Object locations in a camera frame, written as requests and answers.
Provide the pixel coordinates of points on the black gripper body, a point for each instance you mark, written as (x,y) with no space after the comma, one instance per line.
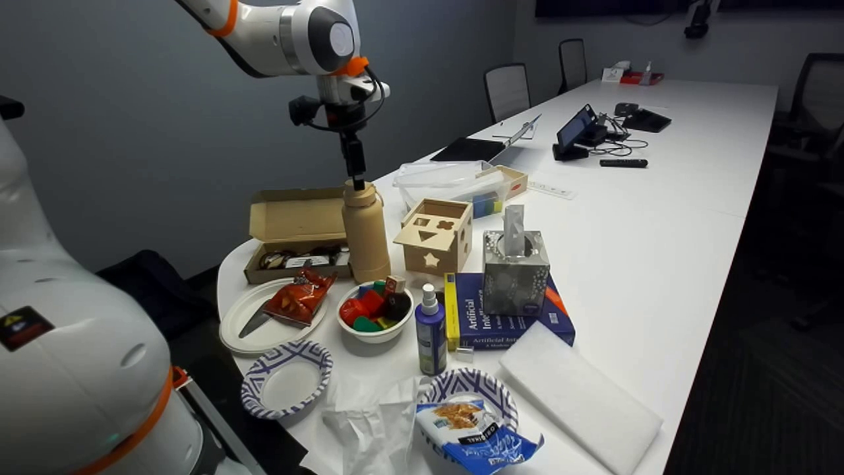
(348,119)

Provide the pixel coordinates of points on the tan bottle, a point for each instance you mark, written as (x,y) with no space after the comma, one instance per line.
(365,239)

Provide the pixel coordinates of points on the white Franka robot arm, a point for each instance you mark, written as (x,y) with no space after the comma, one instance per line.
(69,353)

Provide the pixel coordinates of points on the small blue spray bottle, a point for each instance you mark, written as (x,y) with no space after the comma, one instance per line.
(432,338)

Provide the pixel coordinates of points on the open cardboard box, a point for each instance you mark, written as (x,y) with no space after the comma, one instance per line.
(295,217)

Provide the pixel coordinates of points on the clear plastic lid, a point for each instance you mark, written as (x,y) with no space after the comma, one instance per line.
(437,174)

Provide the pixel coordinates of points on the wooden shape sorter box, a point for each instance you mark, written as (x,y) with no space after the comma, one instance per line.
(437,240)

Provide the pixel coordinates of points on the red chips bag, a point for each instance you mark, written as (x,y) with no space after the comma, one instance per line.
(300,300)

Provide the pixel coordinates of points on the red toy block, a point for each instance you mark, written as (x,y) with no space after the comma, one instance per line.
(361,308)

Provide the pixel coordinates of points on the clear plastic container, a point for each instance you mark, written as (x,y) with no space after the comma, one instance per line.
(506,189)

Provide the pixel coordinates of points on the green toy block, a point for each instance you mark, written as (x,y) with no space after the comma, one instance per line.
(365,326)

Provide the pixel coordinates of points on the office chair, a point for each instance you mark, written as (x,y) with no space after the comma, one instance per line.
(507,90)
(574,65)
(820,107)

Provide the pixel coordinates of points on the white bowl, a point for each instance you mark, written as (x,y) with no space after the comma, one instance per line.
(374,335)

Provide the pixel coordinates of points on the knife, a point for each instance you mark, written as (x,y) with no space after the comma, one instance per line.
(255,321)

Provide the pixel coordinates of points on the grey tissue box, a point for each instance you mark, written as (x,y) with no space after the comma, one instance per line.
(516,279)

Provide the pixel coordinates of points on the blue and yellow book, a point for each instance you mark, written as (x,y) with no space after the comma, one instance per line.
(475,321)

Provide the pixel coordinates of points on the plain white plate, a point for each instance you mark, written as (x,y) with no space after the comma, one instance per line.
(239,330)

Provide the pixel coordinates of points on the blue patterned paper plate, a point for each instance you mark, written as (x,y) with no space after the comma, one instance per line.
(465,383)
(286,386)

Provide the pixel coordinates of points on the black remote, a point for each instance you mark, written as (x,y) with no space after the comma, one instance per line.
(623,161)

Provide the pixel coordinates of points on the small white box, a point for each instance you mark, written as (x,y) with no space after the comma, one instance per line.
(613,76)

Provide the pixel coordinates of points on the clear plastic bag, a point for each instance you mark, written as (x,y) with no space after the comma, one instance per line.
(365,437)

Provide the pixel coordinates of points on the black pouch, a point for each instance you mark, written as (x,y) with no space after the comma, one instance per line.
(647,119)

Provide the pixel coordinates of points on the red box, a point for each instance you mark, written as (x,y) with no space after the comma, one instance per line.
(643,77)

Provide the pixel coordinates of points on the blue snack bag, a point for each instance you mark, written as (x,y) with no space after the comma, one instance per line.
(479,445)

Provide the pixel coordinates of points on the white foam pad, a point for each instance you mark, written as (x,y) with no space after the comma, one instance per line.
(581,399)

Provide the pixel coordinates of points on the black webcam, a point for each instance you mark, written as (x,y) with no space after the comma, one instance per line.
(701,20)

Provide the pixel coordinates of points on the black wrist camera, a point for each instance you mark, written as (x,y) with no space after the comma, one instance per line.
(305,108)

